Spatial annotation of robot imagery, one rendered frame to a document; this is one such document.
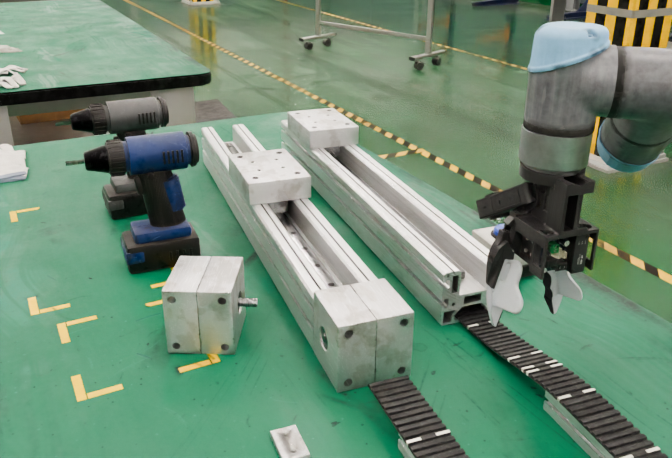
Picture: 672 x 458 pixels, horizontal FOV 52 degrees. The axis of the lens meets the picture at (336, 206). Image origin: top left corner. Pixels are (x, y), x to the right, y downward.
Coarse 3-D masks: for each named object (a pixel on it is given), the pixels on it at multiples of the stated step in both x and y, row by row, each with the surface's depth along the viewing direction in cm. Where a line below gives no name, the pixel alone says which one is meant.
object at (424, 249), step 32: (320, 160) 140; (352, 160) 143; (320, 192) 143; (352, 192) 125; (384, 192) 130; (352, 224) 127; (384, 224) 113; (416, 224) 118; (448, 224) 110; (384, 256) 115; (416, 256) 103; (448, 256) 106; (480, 256) 100; (416, 288) 104; (448, 288) 97; (480, 288) 100; (448, 320) 99
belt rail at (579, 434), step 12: (552, 396) 80; (552, 408) 81; (564, 408) 78; (564, 420) 79; (576, 420) 76; (576, 432) 77; (588, 432) 75; (588, 444) 75; (600, 444) 73; (600, 456) 74; (612, 456) 72
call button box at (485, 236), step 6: (486, 228) 115; (492, 228) 115; (474, 234) 114; (480, 234) 113; (486, 234) 113; (492, 234) 112; (480, 240) 112; (486, 240) 111; (492, 240) 111; (486, 246) 111; (516, 258) 110; (522, 264) 111; (528, 270) 112; (522, 276) 112
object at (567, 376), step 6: (564, 372) 83; (570, 372) 83; (540, 378) 82; (546, 378) 82; (552, 378) 82; (558, 378) 83; (564, 378) 82; (570, 378) 82; (576, 378) 82; (540, 384) 82; (546, 384) 81; (552, 384) 81
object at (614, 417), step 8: (592, 416) 76; (600, 416) 76; (608, 416) 76; (616, 416) 76; (624, 416) 76; (584, 424) 75; (592, 424) 75; (600, 424) 75; (608, 424) 75; (616, 424) 75
